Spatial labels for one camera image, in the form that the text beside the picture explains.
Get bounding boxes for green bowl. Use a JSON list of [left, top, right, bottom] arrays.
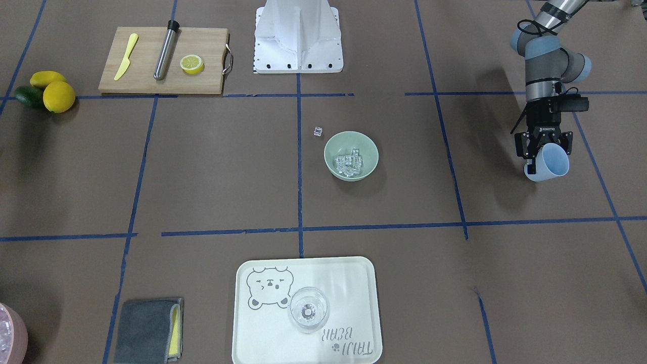
[[323, 131, 380, 181]]

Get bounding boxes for light blue plastic cup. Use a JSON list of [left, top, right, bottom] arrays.
[[524, 143, 570, 182]]

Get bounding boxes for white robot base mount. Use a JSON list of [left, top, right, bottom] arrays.
[[253, 1, 344, 74]]

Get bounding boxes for cream bear tray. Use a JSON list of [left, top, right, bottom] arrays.
[[232, 256, 383, 363]]

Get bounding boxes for wooden cutting board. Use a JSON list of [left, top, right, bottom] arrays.
[[99, 27, 229, 95]]

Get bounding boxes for pink bowl with ice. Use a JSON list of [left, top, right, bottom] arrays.
[[1, 303, 28, 363]]

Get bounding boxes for yellow lemon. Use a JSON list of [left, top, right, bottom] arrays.
[[29, 70, 67, 90], [42, 81, 76, 114]]

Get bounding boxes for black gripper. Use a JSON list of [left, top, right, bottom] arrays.
[[515, 99, 573, 173]]

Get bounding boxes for yellow plastic knife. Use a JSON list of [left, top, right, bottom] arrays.
[[113, 33, 139, 81]]

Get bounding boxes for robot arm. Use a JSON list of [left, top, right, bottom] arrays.
[[510, 1, 592, 182]]

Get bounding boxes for ice cubes in green bowl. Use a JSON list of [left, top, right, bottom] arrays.
[[335, 148, 363, 178]]

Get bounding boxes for clear wine glass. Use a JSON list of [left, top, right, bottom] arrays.
[[289, 286, 330, 334]]

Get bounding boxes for lemon half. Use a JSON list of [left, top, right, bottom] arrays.
[[179, 55, 204, 75]]

